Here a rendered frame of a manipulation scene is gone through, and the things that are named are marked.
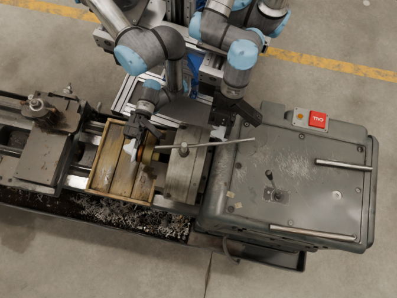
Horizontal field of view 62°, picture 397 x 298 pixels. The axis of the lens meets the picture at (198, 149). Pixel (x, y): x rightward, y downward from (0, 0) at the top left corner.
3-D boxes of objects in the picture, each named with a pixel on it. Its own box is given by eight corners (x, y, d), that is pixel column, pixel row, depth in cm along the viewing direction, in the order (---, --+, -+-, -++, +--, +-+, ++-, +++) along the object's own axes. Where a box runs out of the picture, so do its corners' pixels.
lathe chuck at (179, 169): (200, 141, 152) (205, 114, 122) (185, 207, 143) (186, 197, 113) (181, 136, 152) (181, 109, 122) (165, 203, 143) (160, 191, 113)
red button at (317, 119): (324, 115, 123) (326, 113, 122) (322, 129, 122) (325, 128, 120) (309, 112, 124) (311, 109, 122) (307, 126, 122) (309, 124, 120)
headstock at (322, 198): (335, 155, 160) (383, 126, 122) (326, 256, 145) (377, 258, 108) (217, 129, 160) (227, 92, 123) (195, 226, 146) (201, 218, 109)
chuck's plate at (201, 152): (207, 142, 152) (214, 116, 122) (192, 209, 143) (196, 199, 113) (200, 141, 152) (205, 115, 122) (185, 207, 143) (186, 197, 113)
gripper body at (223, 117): (210, 110, 108) (217, 80, 99) (236, 116, 108) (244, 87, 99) (207, 126, 103) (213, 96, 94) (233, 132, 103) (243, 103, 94)
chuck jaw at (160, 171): (178, 165, 129) (171, 192, 122) (178, 171, 133) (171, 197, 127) (151, 159, 129) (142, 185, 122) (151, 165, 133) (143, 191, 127)
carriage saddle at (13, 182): (91, 105, 161) (88, 100, 155) (59, 198, 147) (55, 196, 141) (32, 92, 161) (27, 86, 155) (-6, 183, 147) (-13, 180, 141)
